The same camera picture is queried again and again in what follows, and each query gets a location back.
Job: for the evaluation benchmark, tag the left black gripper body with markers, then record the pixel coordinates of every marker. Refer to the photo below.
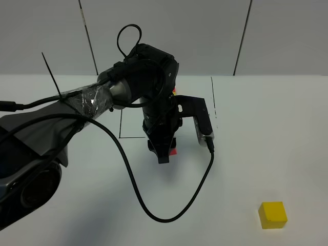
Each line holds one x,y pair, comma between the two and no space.
161,120

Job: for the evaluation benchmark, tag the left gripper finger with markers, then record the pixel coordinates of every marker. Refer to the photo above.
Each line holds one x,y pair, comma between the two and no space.
163,155
173,143

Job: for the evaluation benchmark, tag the yellow block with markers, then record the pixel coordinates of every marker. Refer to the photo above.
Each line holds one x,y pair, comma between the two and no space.
272,215

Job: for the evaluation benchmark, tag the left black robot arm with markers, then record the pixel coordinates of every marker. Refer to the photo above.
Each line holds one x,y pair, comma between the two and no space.
34,144

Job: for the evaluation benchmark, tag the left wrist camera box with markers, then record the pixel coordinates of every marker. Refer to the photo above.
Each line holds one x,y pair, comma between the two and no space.
196,108

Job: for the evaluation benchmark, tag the black cable tie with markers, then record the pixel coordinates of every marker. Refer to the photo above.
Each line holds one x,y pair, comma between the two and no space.
53,79

